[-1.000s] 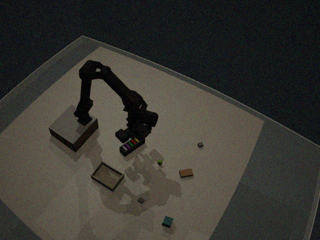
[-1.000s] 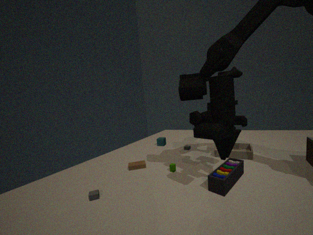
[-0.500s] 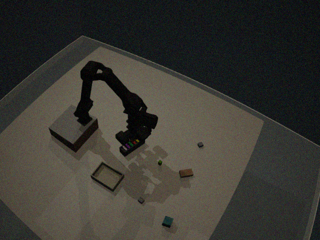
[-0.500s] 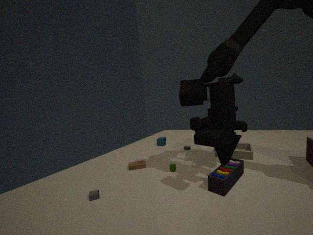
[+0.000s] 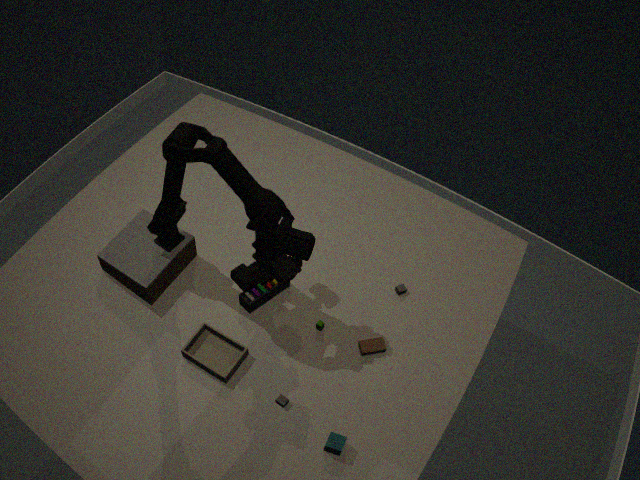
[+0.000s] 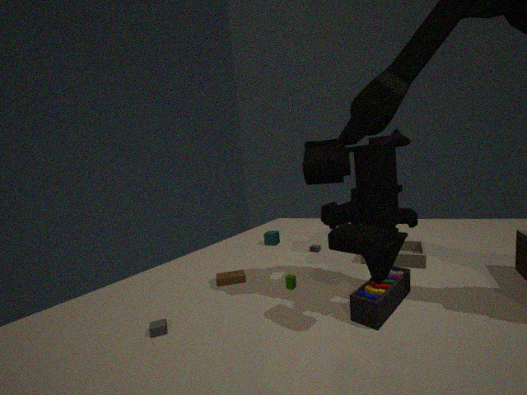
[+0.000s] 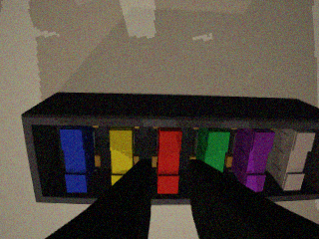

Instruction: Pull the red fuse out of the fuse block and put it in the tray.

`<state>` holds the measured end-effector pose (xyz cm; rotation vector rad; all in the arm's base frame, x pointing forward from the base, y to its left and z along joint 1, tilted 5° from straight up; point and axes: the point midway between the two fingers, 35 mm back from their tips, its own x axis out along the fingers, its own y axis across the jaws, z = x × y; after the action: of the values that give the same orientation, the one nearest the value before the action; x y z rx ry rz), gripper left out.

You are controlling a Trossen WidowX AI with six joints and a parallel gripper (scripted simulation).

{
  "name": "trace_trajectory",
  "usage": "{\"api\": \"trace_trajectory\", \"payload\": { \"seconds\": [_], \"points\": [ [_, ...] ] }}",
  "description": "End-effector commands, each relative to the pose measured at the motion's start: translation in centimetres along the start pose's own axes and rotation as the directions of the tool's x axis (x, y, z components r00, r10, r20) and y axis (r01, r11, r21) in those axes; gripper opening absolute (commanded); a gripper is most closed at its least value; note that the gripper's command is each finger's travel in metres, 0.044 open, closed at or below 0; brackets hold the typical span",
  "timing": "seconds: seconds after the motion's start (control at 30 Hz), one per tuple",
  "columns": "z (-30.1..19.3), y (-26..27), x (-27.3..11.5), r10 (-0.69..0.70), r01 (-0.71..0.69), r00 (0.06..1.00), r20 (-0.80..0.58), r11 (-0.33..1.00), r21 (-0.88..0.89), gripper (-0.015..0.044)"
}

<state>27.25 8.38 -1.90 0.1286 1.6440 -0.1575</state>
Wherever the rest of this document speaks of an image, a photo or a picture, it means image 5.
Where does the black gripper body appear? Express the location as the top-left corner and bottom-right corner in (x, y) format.
(230, 241), (281, 292)

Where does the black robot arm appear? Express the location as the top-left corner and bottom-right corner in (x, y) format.
(147, 122), (316, 286)

